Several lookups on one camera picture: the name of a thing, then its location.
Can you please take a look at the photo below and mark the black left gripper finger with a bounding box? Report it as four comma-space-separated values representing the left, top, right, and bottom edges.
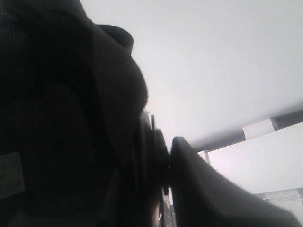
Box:
170, 137, 301, 227

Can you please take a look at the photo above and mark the black helmet with visor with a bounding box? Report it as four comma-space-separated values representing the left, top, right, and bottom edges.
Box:
0, 0, 173, 227

